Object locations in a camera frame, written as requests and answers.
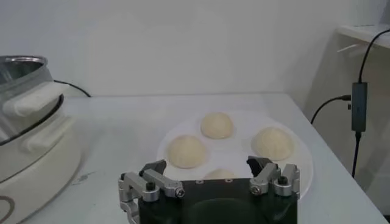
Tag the black usb hub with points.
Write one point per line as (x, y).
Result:
(359, 106)

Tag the cream electric cooker base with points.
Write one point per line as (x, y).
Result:
(45, 170)

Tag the round white steamed baozi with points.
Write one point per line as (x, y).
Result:
(219, 174)
(186, 151)
(272, 143)
(216, 125)

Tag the white round plate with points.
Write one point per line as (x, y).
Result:
(237, 152)

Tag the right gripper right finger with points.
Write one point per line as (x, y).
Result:
(268, 176)

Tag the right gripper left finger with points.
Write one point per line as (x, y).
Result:
(152, 182)

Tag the white side desk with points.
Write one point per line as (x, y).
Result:
(365, 33)

